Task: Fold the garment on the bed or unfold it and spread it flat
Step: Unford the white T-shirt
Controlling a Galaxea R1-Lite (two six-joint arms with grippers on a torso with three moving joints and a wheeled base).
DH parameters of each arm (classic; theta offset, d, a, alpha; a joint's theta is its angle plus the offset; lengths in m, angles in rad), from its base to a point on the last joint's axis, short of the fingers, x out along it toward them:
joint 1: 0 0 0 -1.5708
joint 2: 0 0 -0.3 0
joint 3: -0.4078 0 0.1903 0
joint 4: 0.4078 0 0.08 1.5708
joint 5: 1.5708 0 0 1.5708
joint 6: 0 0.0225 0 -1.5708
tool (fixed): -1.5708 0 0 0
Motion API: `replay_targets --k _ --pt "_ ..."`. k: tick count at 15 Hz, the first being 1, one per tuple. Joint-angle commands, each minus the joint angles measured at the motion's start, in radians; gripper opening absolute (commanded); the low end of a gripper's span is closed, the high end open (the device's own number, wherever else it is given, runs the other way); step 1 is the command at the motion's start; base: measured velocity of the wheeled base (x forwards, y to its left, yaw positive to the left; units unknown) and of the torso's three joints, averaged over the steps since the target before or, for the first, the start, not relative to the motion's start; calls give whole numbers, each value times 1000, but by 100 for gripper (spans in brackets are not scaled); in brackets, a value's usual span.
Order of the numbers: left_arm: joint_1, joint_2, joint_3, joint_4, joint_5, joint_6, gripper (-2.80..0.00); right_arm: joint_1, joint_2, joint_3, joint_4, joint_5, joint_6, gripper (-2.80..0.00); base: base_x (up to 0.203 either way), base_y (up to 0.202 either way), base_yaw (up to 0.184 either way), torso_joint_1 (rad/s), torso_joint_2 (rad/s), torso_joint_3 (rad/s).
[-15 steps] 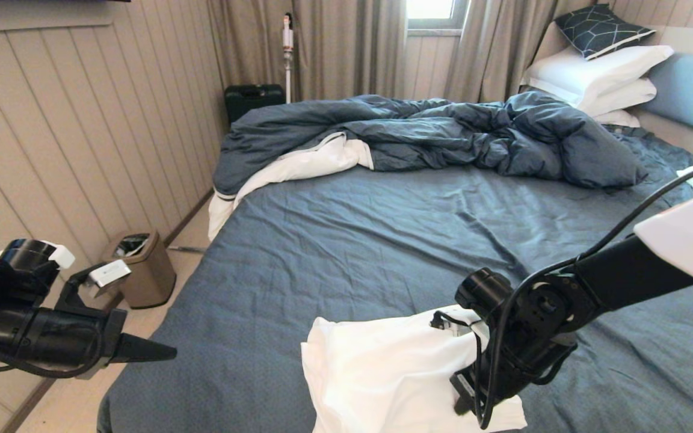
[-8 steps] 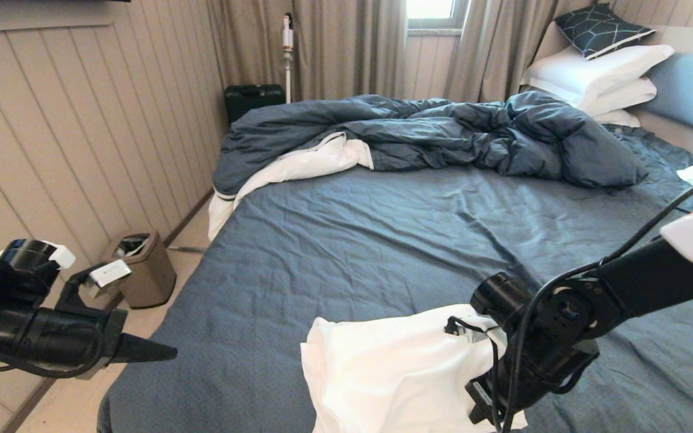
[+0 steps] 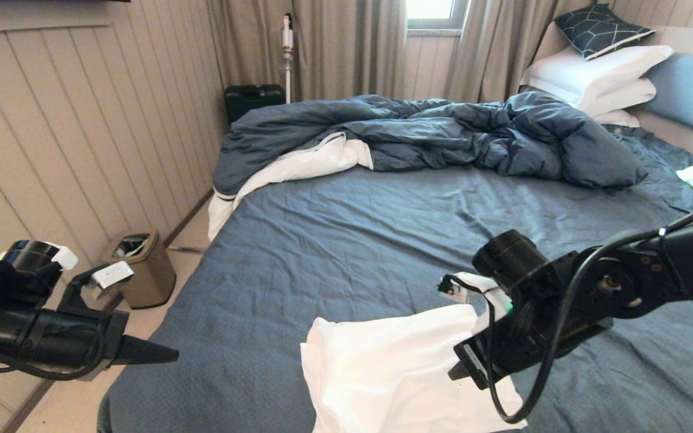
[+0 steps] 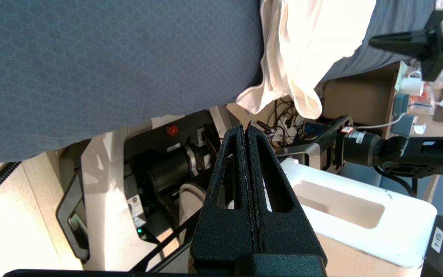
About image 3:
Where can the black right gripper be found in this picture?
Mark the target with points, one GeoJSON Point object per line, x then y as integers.
{"type": "Point", "coordinates": [527, 343]}

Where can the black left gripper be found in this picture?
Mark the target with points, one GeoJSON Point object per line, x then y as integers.
{"type": "Point", "coordinates": [46, 343]}

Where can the white t-shirt blue print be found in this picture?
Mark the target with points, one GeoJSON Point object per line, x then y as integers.
{"type": "Point", "coordinates": [382, 373]}

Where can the brown trash bin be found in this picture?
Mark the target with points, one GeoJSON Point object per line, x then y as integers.
{"type": "Point", "coordinates": [154, 276]}

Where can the blue bed with headboard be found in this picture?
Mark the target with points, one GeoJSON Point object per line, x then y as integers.
{"type": "Point", "coordinates": [352, 240]}

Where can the dark blue crumpled duvet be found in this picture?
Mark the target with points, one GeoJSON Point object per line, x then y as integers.
{"type": "Point", "coordinates": [443, 135]}

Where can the black suitcase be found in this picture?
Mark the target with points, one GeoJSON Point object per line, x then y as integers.
{"type": "Point", "coordinates": [254, 101]}

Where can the beige curtain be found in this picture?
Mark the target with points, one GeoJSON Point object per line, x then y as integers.
{"type": "Point", "coordinates": [497, 54]}
{"type": "Point", "coordinates": [334, 48]}

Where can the white stick vacuum cleaner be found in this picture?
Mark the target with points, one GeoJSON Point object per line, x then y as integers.
{"type": "Point", "coordinates": [287, 62]}

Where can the window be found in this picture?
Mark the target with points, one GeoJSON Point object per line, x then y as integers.
{"type": "Point", "coordinates": [434, 10]}

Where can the dark patterned pillow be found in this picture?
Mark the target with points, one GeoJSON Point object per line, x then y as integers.
{"type": "Point", "coordinates": [601, 30]}

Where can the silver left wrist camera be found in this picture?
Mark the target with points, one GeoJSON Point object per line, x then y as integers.
{"type": "Point", "coordinates": [112, 273]}

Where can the beige bed headboard frame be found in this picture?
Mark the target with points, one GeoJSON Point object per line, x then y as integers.
{"type": "Point", "coordinates": [683, 137]}

